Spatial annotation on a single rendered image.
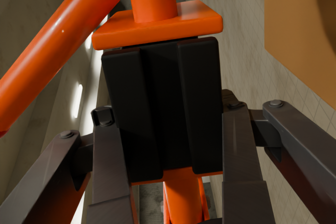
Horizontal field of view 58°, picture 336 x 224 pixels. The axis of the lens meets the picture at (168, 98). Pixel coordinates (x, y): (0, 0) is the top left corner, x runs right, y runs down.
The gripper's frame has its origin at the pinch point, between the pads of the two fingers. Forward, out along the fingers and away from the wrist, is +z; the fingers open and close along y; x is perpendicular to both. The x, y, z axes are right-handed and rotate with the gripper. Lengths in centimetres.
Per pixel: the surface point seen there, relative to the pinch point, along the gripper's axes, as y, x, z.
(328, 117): 115, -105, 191
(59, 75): -242, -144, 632
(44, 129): -243, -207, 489
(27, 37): -278, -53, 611
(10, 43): -279, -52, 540
